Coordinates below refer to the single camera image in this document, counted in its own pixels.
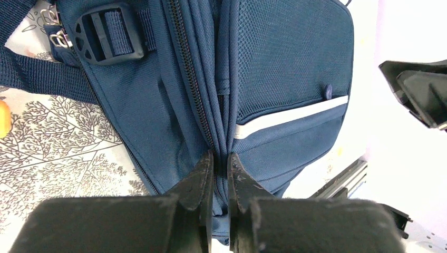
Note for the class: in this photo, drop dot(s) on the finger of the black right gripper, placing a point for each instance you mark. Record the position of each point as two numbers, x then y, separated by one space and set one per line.
420 88

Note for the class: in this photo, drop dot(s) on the orange yellow highlighter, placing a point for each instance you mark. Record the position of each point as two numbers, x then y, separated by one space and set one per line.
5 119

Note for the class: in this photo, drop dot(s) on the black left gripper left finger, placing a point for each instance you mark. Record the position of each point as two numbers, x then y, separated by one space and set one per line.
177 221

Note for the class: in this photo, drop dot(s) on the navy blue backpack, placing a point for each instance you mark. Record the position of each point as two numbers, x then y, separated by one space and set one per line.
268 81

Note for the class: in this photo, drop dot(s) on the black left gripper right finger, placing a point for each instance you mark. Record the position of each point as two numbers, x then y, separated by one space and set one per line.
262 222

